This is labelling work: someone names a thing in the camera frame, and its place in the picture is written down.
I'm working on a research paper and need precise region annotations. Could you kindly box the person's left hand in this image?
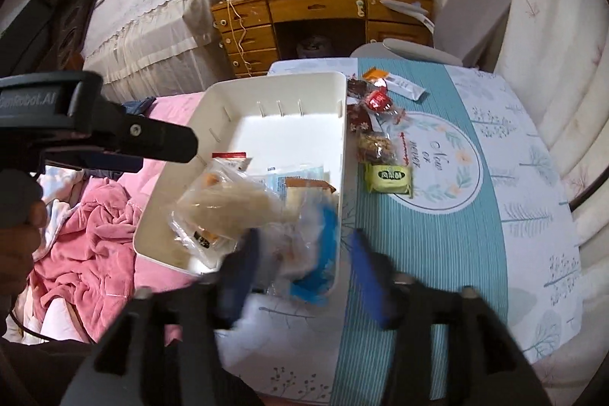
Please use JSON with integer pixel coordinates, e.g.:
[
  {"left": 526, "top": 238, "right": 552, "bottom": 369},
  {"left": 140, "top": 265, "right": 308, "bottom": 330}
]
[{"left": 0, "top": 202, "right": 48, "bottom": 293}]

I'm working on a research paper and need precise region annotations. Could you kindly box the white plastic storage bin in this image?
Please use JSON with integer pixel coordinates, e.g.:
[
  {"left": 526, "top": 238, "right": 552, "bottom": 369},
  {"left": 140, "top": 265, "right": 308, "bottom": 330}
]
[{"left": 133, "top": 72, "right": 348, "bottom": 307}]

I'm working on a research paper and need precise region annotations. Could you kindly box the trash bin with bag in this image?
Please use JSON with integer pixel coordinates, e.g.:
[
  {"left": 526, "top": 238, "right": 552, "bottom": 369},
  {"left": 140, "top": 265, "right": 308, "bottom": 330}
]
[{"left": 296, "top": 35, "right": 331, "bottom": 59}]

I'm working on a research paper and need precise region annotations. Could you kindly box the clear yellow biscuit packet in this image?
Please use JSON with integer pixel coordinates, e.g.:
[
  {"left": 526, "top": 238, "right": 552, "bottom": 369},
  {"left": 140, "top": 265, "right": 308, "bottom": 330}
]
[{"left": 169, "top": 161, "right": 248, "bottom": 271}]

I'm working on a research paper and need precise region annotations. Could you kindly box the black cable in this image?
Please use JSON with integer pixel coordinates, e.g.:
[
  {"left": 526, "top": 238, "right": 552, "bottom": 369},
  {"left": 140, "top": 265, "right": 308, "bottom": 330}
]
[{"left": 7, "top": 305, "right": 46, "bottom": 336}]

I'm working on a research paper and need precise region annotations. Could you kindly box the tree print tablecloth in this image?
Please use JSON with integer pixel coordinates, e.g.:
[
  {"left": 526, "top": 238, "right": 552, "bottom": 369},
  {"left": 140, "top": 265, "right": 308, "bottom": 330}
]
[{"left": 209, "top": 56, "right": 583, "bottom": 406}]

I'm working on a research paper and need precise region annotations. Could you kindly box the pink fleece blanket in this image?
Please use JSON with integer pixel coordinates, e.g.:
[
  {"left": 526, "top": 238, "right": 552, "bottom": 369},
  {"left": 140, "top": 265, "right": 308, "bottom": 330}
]
[{"left": 29, "top": 178, "right": 158, "bottom": 342}]

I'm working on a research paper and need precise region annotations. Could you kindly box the lace covered piano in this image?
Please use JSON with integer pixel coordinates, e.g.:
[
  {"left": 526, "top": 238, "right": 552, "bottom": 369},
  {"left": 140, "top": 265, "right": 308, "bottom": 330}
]
[{"left": 83, "top": 0, "right": 229, "bottom": 90}]

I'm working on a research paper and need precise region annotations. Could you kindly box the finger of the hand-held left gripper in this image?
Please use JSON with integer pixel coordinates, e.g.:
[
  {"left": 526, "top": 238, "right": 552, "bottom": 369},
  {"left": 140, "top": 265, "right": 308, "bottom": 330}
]
[
  {"left": 43, "top": 150, "right": 144, "bottom": 175},
  {"left": 71, "top": 94, "right": 199, "bottom": 163}
]

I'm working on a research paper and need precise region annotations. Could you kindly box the brown wooden door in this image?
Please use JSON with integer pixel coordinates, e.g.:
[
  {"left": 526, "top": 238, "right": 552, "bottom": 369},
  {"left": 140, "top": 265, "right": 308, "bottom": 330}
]
[{"left": 0, "top": 0, "right": 109, "bottom": 76}]

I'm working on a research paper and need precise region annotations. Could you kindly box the person's dark clothing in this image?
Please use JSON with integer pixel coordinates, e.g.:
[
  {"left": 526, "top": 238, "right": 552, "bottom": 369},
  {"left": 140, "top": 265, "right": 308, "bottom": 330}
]
[{"left": 0, "top": 334, "right": 262, "bottom": 406}]

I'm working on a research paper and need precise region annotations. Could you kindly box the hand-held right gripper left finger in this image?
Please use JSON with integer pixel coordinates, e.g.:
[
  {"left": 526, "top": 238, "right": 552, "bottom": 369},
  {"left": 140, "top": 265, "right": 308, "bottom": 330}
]
[{"left": 62, "top": 228, "right": 262, "bottom": 406}]

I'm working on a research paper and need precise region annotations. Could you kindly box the green snack packet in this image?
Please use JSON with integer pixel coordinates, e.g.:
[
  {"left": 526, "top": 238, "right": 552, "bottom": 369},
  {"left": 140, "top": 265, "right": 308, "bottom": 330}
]
[{"left": 364, "top": 162, "right": 414, "bottom": 198}]

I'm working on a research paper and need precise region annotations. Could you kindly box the white stick snack packet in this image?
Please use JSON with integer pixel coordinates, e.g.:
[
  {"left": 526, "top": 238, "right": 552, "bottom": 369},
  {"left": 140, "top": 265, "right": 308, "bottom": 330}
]
[{"left": 384, "top": 73, "right": 426, "bottom": 101}]

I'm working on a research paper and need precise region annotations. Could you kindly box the white blue fleece blanket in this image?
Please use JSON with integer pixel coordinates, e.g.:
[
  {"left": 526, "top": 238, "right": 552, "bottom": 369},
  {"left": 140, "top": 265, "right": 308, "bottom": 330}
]
[{"left": 38, "top": 170, "right": 86, "bottom": 226}]

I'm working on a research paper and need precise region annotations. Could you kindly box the red candy packet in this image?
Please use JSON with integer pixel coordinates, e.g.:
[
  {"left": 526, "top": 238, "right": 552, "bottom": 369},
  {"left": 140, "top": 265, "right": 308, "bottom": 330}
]
[{"left": 364, "top": 89, "right": 395, "bottom": 113}]

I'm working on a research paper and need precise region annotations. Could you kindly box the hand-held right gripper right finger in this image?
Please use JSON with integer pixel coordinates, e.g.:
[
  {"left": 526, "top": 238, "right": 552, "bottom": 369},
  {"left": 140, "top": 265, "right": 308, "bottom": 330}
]
[{"left": 351, "top": 229, "right": 553, "bottom": 406}]

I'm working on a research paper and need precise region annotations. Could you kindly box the wooden desk with drawers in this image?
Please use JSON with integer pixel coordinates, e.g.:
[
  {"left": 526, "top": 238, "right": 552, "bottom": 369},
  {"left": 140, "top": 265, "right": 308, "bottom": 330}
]
[{"left": 210, "top": 0, "right": 435, "bottom": 78}]

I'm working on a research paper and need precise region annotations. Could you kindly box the clear nut snack packet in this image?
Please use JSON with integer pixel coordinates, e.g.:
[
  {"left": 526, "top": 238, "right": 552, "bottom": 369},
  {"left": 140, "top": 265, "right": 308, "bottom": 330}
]
[{"left": 357, "top": 130, "right": 399, "bottom": 165}]

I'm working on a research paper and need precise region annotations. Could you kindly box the dark red foil snack packet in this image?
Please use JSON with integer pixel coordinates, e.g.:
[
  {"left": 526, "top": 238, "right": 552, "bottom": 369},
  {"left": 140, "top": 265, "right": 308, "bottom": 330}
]
[
  {"left": 346, "top": 78, "right": 369, "bottom": 100},
  {"left": 347, "top": 104, "right": 378, "bottom": 133}
]

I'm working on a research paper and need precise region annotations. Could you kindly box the small red label snack packet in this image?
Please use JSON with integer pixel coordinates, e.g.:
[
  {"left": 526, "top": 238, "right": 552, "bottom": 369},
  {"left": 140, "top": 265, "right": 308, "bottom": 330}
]
[{"left": 212, "top": 153, "right": 253, "bottom": 173}]

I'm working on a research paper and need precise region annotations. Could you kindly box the beige wafer packet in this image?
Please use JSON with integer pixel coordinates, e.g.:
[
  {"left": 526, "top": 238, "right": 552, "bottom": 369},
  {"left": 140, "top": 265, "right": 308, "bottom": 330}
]
[{"left": 284, "top": 178, "right": 338, "bottom": 221}]

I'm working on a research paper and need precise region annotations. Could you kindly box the large pale blue snack packet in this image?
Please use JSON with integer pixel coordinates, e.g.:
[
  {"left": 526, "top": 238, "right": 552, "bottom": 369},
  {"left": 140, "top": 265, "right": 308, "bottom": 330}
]
[{"left": 264, "top": 165, "right": 330, "bottom": 194}]

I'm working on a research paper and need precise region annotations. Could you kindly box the white charging cable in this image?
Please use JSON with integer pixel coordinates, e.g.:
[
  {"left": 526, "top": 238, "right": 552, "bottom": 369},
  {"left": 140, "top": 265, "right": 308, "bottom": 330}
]
[{"left": 223, "top": 0, "right": 253, "bottom": 76}]

